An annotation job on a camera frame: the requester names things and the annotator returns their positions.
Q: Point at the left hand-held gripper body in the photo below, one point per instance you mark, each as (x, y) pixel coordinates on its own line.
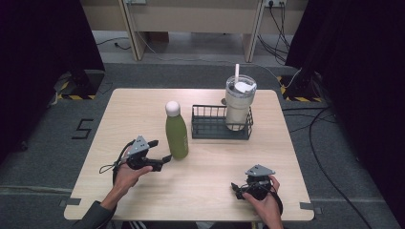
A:
(140, 159)

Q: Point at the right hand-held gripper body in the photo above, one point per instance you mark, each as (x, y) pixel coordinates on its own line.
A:
(258, 187)

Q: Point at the green bottle with white cap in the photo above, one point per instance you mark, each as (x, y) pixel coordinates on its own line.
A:
(176, 136)

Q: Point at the cream steel tumbler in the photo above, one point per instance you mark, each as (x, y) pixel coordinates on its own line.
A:
(237, 108)

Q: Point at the white drinking straw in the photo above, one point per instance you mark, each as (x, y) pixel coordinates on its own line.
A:
(237, 73)

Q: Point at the person's right hand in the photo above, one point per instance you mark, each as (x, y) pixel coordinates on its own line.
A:
(267, 208)

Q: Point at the person's left hand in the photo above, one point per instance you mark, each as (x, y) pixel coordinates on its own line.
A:
(127, 179)

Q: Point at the grey tape strip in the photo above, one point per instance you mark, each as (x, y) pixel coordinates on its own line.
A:
(72, 202)
(310, 206)

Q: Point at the person's black striped pants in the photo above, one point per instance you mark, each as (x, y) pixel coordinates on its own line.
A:
(149, 225)

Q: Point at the grey round table grommet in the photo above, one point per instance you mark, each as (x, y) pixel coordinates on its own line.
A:
(223, 101)

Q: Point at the stand base with hazard tape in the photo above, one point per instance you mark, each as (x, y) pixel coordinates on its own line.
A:
(301, 90)
(81, 84)

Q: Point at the beige wooden desk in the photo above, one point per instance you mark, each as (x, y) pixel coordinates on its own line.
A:
(191, 19)

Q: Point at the black curtain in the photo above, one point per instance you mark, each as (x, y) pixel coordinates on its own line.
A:
(41, 63)
(359, 63)

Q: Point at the white wall socket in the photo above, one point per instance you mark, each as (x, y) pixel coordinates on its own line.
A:
(275, 2)

